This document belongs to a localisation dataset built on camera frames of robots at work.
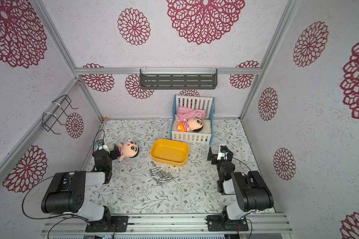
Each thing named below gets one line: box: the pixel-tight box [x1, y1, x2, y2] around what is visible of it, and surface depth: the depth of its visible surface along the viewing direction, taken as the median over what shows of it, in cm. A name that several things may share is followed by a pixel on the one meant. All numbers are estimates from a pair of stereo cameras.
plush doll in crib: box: [177, 117, 204, 132], surface depth 103 cm
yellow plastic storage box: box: [150, 138, 190, 167], surface depth 102 cm
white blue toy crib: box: [170, 94, 216, 146], surface depth 108 cm
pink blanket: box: [175, 106, 207, 122], surface depth 112 cm
